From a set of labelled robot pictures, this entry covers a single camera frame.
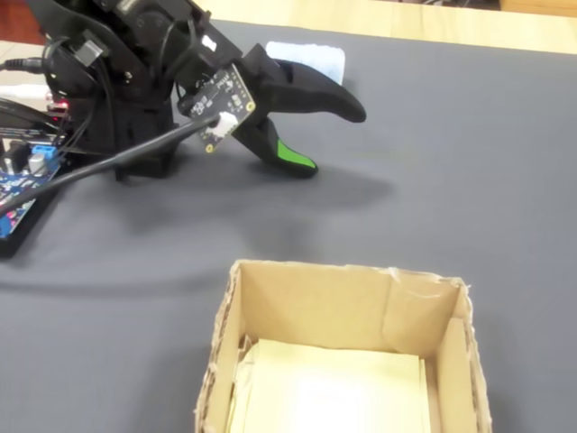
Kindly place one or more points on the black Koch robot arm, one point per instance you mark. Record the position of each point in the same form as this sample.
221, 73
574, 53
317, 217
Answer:
135, 99

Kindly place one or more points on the grey rubber mat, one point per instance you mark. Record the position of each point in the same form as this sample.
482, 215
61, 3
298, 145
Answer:
405, 203

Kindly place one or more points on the cream paper sheets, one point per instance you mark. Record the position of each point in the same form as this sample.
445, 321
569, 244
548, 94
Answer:
324, 388

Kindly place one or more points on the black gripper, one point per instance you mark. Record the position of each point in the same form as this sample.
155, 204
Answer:
212, 49

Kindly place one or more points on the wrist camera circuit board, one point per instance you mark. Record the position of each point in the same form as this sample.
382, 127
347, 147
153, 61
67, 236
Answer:
221, 94

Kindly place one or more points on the open cardboard box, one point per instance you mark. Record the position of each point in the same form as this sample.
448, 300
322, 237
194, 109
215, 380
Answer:
315, 302

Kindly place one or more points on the blue circuit board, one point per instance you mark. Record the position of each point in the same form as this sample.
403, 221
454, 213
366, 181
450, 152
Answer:
18, 189

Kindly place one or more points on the light blue cloth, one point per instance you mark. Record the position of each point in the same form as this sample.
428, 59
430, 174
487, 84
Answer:
315, 56

